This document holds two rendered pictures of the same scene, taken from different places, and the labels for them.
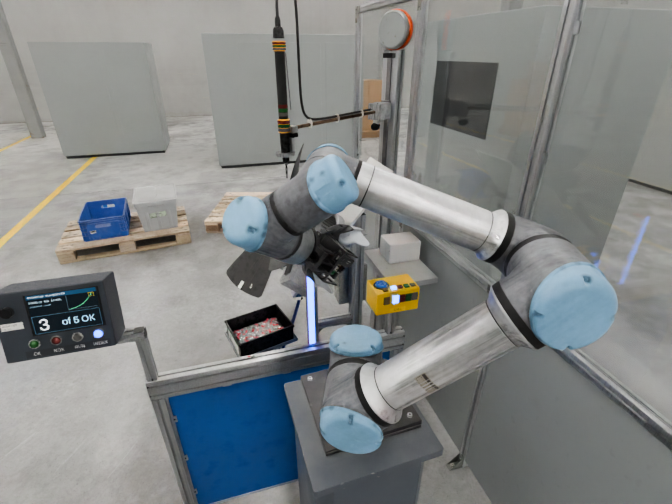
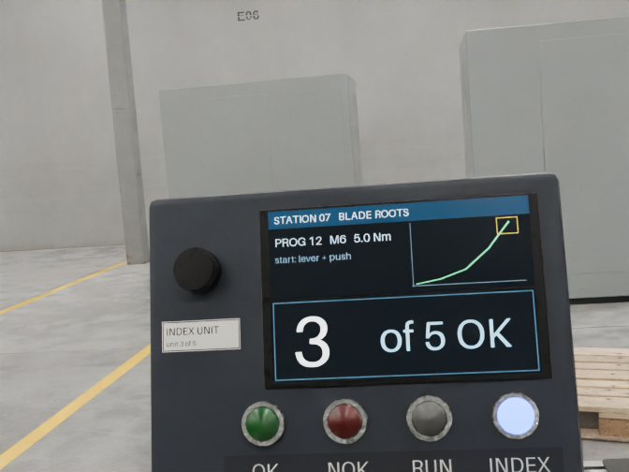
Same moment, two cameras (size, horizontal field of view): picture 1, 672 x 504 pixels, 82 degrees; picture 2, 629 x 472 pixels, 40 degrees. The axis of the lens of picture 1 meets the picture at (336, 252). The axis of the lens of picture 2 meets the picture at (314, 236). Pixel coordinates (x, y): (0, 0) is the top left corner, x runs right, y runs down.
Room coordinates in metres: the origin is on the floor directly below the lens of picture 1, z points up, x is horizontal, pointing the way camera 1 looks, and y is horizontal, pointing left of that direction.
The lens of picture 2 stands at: (0.33, 0.55, 1.28)
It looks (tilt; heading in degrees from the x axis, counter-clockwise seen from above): 6 degrees down; 24
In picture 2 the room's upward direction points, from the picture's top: 4 degrees counter-clockwise
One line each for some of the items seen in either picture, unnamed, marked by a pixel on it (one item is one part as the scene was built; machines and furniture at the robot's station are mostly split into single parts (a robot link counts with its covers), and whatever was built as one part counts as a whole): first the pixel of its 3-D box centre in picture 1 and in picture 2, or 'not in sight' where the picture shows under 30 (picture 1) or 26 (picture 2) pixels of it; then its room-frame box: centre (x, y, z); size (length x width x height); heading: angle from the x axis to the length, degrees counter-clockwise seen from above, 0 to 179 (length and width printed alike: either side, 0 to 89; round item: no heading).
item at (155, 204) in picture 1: (157, 206); not in sight; (3.91, 1.93, 0.31); 0.60 x 0.42 x 0.33; 23
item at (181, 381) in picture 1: (285, 360); not in sight; (1.03, 0.18, 0.82); 0.90 x 0.04 x 0.08; 106
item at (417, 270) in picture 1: (398, 265); not in sight; (1.67, -0.31, 0.85); 0.36 x 0.24 x 0.03; 16
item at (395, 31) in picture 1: (395, 30); not in sight; (1.97, -0.27, 1.88); 0.16 x 0.07 x 0.16; 51
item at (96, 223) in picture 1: (106, 218); not in sight; (3.71, 2.39, 0.25); 0.60 x 0.41 x 0.22; 23
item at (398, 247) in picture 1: (398, 245); not in sight; (1.75, -0.32, 0.92); 0.17 x 0.16 x 0.11; 106
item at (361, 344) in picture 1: (356, 359); not in sight; (0.65, -0.04, 1.19); 0.13 x 0.12 x 0.14; 174
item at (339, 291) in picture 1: (350, 280); not in sight; (1.72, -0.07, 0.73); 0.15 x 0.09 x 0.22; 106
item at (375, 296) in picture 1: (392, 295); not in sight; (1.14, -0.20, 1.02); 0.16 x 0.10 x 0.11; 106
